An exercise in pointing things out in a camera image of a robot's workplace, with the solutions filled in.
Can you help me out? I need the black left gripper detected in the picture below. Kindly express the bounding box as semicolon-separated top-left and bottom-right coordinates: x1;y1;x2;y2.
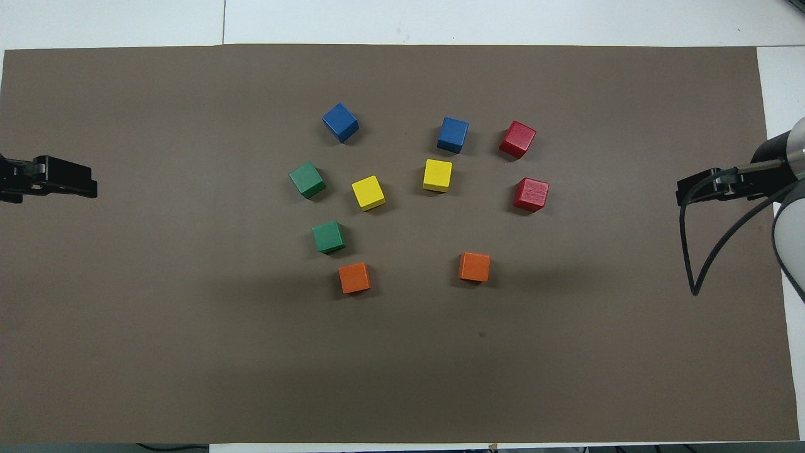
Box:
0;154;99;204

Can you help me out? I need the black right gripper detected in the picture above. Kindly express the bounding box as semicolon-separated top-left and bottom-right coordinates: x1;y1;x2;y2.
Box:
676;129;795;208

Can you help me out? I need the red wooden cube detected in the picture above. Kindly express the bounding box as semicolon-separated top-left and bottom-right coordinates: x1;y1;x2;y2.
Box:
499;121;537;160
513;177;550;213

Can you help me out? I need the green wooden cube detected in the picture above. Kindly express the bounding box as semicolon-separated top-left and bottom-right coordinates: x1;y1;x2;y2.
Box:
289;162;327;200
312;221;347;255

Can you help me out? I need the orange wooden cube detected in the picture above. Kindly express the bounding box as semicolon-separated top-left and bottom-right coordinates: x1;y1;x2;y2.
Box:
338;262;372;294
458;252;491;283

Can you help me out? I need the blue wooden cube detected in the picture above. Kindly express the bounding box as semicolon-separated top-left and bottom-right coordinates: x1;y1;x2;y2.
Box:
437;116;469;155
322;103;360;144

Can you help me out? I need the yellow wooden cube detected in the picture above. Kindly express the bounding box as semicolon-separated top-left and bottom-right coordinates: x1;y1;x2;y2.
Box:
351;176;386;211
423;159;453;193

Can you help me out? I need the brown table mat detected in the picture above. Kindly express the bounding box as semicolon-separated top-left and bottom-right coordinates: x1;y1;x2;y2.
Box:
0;44;800;445

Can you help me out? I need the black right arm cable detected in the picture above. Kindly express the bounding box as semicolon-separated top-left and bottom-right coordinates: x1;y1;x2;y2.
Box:
679;166;805;296

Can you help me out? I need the thin black cable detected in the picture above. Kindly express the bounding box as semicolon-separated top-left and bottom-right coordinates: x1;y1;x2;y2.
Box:
135;442;209;452

